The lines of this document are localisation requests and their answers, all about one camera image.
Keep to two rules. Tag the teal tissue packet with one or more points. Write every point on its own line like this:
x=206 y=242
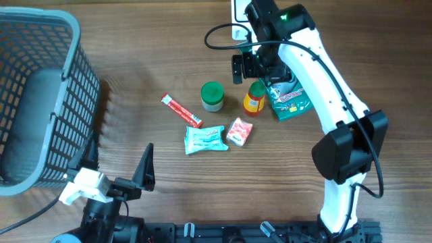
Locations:
x=204 y=139

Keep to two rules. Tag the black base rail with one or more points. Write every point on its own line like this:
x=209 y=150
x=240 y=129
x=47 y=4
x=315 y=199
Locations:
x=301 y=231

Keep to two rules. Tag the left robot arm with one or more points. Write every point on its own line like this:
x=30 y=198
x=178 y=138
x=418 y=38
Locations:
x=101 y=220

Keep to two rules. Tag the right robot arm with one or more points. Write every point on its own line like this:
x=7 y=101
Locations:
x=288 y=38

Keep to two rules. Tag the white barcode scanner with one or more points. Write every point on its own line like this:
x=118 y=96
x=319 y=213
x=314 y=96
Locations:
x=239 y=17

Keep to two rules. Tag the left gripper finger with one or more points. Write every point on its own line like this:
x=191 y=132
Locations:
x=144 y=176
x=87 y=155

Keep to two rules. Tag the red white snack packet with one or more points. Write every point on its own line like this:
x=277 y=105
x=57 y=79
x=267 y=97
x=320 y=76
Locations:
x=239 y=131

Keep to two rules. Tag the red stick packet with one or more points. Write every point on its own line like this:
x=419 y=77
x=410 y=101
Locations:
x=185 y=114

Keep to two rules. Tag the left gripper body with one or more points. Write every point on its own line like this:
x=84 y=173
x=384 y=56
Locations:
x=122 y=187

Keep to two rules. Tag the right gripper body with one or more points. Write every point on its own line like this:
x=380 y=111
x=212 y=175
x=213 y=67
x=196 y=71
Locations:
x=254 y=67

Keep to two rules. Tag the clear jar green lid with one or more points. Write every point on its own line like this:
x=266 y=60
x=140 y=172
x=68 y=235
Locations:
x=212 y=95

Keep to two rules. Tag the dark green box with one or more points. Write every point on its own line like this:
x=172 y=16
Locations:
x=287 y=100

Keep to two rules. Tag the grey plastic shopping basket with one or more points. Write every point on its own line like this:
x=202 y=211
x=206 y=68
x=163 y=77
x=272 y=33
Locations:
x=49 y=98

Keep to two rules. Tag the red sauce bottle green cap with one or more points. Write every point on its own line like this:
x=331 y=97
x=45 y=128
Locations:
x=254 y=100

